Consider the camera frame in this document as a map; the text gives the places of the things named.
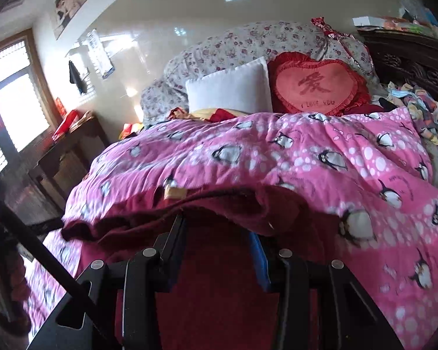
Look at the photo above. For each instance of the red and yellow bag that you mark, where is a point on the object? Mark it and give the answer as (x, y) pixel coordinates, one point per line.
(129, 130)

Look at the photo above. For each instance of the pile of assorted packets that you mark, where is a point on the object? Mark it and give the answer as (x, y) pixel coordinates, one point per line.
(416, 18)

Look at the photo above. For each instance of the red flat box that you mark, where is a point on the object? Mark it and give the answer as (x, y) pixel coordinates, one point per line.
(65, 125)

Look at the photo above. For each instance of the red heart-shaped cushion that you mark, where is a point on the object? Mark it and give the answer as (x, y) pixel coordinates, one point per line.
(317, 84)

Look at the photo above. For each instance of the person's left forearm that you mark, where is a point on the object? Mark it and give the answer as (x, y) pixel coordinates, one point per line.
(7, 284)

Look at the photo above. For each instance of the wooden side table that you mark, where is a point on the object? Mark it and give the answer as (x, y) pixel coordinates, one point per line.
(76, 146)

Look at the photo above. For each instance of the white flat box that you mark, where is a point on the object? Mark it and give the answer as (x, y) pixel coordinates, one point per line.
(367, 21)

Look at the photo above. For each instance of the floral grey pillows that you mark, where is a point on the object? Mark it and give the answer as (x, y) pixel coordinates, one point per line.
(233, 42)

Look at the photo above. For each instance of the red wall sign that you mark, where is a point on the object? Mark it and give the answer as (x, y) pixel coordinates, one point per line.
(60, 105)

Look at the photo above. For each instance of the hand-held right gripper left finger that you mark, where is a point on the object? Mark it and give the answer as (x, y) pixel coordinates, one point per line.
(171, 251)

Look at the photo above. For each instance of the white pillow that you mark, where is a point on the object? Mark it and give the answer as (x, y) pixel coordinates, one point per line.
(230, 87)

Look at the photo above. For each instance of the wooden framed window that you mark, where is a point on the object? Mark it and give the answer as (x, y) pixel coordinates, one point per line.
(18, 113)

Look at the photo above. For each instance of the dark carved wooden headboard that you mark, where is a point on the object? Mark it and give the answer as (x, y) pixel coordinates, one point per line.
(412, 62)

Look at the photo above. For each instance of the dark red knit sweater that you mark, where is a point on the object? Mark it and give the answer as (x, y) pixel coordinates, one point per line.
(219, 310)

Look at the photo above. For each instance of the pink penguin print blanket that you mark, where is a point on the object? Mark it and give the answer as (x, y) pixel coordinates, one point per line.
(350, 189)

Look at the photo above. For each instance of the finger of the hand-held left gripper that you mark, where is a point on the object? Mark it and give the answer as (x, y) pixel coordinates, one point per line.
(33, 242)

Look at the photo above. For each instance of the dark cloth on wall hook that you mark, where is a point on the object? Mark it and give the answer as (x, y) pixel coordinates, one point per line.
(76, 76)

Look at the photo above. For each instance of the wall poster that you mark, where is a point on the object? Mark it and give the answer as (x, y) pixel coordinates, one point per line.
(70, 3)

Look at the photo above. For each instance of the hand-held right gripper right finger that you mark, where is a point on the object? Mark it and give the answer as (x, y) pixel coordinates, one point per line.
(260, 266)

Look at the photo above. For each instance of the wall calendar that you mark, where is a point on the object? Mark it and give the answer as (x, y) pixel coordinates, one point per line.
(100, 56)

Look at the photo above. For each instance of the yellow and red cloth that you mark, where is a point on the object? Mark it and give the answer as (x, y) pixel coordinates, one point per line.
(204, 113)

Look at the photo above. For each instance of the pile of colourful clothes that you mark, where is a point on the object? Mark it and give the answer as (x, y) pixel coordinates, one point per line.
(419, 113)

